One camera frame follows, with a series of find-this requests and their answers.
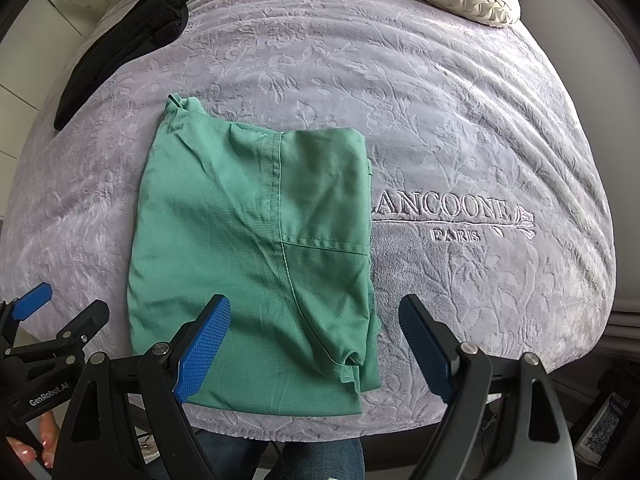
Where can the lavender embossed blanket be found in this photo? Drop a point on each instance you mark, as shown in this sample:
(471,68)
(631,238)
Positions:
(475,135)

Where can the person's left hand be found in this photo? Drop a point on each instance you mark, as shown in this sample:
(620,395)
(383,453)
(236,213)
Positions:
(47,435)

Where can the person's legs in jeans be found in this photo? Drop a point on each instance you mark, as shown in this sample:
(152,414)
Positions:
(310,460)

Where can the black folded clothes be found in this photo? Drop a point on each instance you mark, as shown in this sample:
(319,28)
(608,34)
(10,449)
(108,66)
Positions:
(135,30)

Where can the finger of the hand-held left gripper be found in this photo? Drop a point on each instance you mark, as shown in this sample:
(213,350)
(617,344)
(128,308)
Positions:
(32,302)
(82,322)

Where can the patterned book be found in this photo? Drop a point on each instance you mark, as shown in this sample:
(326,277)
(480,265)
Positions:
(602,420)

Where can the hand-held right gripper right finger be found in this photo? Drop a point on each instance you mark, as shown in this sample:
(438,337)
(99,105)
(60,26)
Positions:
(425,350)

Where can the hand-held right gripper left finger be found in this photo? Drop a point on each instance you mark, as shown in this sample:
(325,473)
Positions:
(202,350)

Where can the green work jacket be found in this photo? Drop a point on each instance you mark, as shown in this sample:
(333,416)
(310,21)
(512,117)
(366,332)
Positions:
(225,210)

